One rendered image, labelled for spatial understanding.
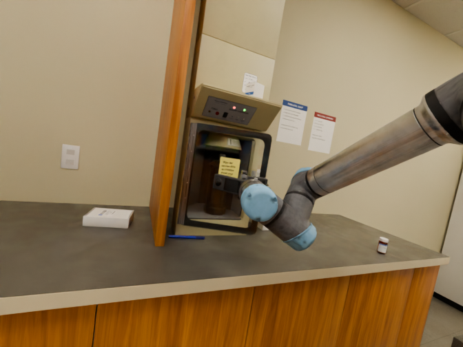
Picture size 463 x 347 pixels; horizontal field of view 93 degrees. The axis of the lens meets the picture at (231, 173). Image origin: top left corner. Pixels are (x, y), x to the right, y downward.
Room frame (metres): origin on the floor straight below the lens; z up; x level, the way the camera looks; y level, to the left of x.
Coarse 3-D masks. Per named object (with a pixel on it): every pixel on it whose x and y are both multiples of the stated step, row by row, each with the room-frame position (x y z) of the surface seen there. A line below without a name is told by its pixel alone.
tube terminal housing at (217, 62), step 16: (208, 48) 0.86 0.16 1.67; (224, 48) 0.88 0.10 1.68; (240, 48) 0.91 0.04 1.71; (192, 64) 0.94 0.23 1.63; (208, 64) 0.86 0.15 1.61; (224, 64) 0.89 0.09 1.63; (240, 64) 0.91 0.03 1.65; (256, 64) 0.94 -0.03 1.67; (272, 64) 0.97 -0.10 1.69; (192, 80) 0.90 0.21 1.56; (208, 80) 0.86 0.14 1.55; (224, 80) 0.89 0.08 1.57; (240, 80) 0.92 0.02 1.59; (192, 96) 0.86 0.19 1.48; (240, 128) 0.93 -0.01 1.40; (176, 192) 0.92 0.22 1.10; (176, 208) 0.88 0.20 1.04; (176, 224) 0.85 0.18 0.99
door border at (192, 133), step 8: (192, 128) 0.84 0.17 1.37; (192, 136) 0.84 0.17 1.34; (192, 144) 0.84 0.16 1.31; (192, 152) 0.84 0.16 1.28; (184, 176) 0.83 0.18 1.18; (184, 184) 0.84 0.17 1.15; (184, 192) 0.84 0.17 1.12; (184, 200) 0.84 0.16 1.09; (184, 208) 0.84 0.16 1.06; (184, 216) 0.84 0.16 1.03
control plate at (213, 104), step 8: (208, 96) 0.78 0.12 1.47; (208, 104) 0.80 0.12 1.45; (216, 104) 0.80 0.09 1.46; (224, 104) 0.81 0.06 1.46; (232, 104) 0.82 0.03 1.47; (240, 104) 0.82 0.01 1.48; (208, 112) 0.82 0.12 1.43; (232, 112) 0.84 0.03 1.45; (240, 112) 0.85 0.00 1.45; (248, 112) 0.86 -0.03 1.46; (232, 120) 0.87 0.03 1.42; (240, 120) 0.88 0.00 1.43; (248, 120) 0.89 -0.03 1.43
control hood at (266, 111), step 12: (204, 84) 0.74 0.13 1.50; (204, 96) 0.77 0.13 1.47; (216, 96) 0.78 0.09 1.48; (228, 96) 0.79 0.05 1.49; (240, 96) 0.80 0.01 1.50; (252, 96) 0.81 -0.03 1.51; (192, 108) 0.83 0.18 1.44; (264, 108) 0.86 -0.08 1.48; (276, 108) 0.87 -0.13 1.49; (216, 120) 0.86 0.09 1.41; (252, 120) 0.89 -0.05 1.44; (264, 120) 0.90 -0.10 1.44
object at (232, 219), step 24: (216, 144) 0.84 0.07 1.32; (240, 144) 0.84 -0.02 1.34; (264, 144) 0.85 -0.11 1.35; (192, 168) 0.84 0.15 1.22; (216, 168) 0.84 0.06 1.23; (240, 168) 0.84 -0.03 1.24; (264, 168) 0.85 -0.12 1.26; (192, 192) 0.84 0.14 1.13; (216, 192) 0.84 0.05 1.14; (192, 216) 0.84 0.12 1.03; (216, 216) 0.84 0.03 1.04; (240, 216) 0.84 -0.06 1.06
